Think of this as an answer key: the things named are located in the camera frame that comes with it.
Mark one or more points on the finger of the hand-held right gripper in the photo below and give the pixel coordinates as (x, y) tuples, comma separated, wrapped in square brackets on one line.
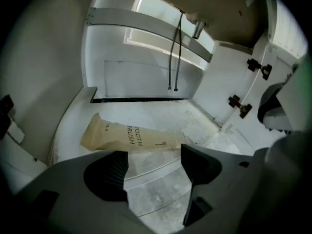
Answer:
[(267, 99)]

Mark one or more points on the wooden block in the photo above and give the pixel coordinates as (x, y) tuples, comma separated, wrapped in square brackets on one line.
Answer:
[(122, 135)]

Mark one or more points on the chrome drain pipe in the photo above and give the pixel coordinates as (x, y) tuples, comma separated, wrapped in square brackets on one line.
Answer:
[(198, 29)]

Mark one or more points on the white cabinet door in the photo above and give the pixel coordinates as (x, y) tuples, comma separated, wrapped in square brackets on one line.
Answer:
[(14, 164), (273, 64)]

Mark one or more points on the white cabinet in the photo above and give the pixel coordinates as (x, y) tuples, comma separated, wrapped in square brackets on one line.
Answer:
[(151, 111)]

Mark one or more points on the black cabinet door hinge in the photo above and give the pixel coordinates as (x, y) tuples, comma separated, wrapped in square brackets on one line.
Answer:
[(243, 107), (264, 68)]

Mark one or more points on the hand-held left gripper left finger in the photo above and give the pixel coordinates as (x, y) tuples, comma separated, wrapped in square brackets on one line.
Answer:
[(68, 191)]

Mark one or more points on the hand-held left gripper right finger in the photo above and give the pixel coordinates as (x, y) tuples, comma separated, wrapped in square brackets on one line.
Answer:
[(231, 179)]

